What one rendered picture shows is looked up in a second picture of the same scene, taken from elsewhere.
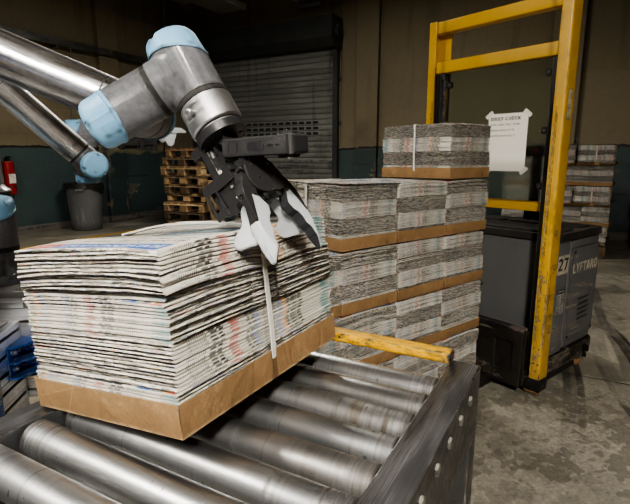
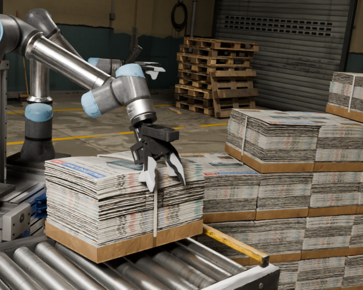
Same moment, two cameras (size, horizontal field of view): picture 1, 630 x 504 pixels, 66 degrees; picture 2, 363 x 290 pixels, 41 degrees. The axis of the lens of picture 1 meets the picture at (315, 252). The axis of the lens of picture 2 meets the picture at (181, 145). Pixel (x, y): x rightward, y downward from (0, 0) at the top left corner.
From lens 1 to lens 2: 70 cm
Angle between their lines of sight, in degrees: 17
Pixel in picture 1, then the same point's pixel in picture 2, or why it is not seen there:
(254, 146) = (152, 133)
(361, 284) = (276, 198)
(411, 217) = (329, 153)
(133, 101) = (105, 99)
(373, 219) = (293, 151)
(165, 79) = (120, 91)
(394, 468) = not seen: outside the picture
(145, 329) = (90, 211)
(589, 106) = not seen: outside the picture
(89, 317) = (70, 199)
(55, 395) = (52, 232)
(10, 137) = (63, 16)
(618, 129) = not seen: outside the picture
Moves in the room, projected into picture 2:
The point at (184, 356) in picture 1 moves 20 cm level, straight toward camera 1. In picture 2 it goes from (104, 226) to (85, 263)
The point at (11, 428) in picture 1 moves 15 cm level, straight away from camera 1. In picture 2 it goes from (32, 242) to (33, 221)
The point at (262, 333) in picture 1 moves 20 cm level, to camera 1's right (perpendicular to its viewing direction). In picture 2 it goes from (150, 222) to (219, 238)
